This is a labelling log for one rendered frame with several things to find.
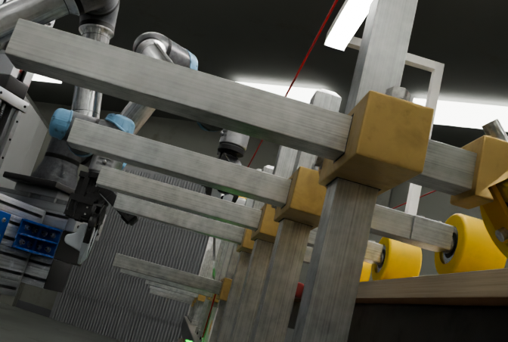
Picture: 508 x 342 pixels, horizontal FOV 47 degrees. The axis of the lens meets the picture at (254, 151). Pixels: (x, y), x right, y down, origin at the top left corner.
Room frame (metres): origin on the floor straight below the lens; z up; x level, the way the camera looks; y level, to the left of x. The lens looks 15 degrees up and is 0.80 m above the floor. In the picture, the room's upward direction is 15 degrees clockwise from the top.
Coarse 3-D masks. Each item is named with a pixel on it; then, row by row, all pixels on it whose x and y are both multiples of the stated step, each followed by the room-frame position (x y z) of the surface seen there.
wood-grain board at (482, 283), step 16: (464, 272) 0.62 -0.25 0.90; (480, 272) 0.58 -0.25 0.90; (496, 272) 0.55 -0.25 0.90; (368, 288) 0.94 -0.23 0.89; (384, 288) 0.86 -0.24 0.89; (400, 288) 0.80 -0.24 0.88; (416, 288) 0.74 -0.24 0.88; (432, 288) 0.69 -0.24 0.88; (448, 288) 0.65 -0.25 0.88; (464, 288) 0.61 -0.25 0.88; (480, 288) 0.58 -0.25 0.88; (496, 288) 0.55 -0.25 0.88; (432, 304) 0.76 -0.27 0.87; (448, 304) 0.71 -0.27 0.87; (464, 304) 0.67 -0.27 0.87; (480, 304) 0.63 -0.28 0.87; (496, 304) 0.60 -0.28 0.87
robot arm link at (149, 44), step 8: (152, 32) 1.73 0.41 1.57; (136, 40) 1.70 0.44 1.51; (144, 40) 1.67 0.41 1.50; (152, 40) 1.67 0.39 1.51; (160, 40) 1.71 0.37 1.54; (168, 40) 1.75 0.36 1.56; (136, 48) 1.68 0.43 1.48; (144, 48) 1.66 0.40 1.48; (152, 48) 1.64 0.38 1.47; (160, 48) 1.65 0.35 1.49; (152, 56) 1.62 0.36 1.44; (160, 56) 1.61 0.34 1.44; (168, 56) 1.64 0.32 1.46
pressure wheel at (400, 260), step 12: (384, 240) 0.94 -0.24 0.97; (384, 252) 0.94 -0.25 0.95; (396, 252) 0.91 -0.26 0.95; (408, 252) 0.91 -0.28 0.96; (420, 252) 0.92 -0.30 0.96; (372, 264) 0.98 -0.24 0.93; (384, 264) 0.92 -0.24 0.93; (396, 264) 0.91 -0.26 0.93; (408, 264) 0.91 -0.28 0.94; (420, 264) 0.91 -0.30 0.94; (372, 276) 0.97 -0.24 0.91; (384, 276) 0.92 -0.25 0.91; (396, 276) 0.92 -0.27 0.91; (408, 276) 0.92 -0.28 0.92
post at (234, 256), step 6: (246, 198) 1.47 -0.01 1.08; (246, 204) 1.46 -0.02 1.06; (234, 246) 1.46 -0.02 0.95; (234, 252) 1.46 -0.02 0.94; (234, 258) 1.46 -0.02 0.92; (228, 264) 1.48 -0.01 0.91; (234, 264) 1.46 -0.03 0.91; (228, 270) 1.46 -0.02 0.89; (234, 270) 1.46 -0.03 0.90; (228, 276) 1.46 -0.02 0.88; (222, 300) 1.46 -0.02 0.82; (222, 306) 1.46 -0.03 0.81; (222, 312) 1.46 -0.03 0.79; (216, 318) 1.46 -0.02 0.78; (216, 324) 1.46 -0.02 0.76; (216, 330) 1.46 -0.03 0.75; (216, 336) 1.46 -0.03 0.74
